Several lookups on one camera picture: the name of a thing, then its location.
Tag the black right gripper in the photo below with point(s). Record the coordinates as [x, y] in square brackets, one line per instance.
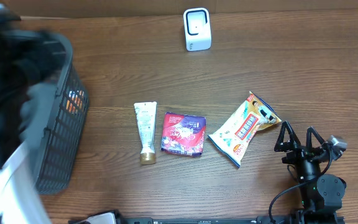
[301, 152]

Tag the white yellow snack bag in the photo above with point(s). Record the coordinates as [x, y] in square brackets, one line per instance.
[233, 137]

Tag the red purple snack packet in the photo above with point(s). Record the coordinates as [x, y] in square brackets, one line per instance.
[183, 134]

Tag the white gold-capped tube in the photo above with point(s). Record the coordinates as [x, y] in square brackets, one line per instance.
[146, 115]

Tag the orange white snack packet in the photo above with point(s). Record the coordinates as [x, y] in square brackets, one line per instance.
[75, 101]

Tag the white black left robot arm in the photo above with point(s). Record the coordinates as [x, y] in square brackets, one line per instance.
[30, 63]

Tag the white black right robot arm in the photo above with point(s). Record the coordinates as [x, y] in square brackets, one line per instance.
[321, 192]

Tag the white barcode scanner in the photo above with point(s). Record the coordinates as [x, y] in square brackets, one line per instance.
[197, 29]

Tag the grey plastic basket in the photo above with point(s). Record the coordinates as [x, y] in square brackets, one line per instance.
[53, 134]

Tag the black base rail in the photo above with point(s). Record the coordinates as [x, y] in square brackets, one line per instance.
[115, 217]

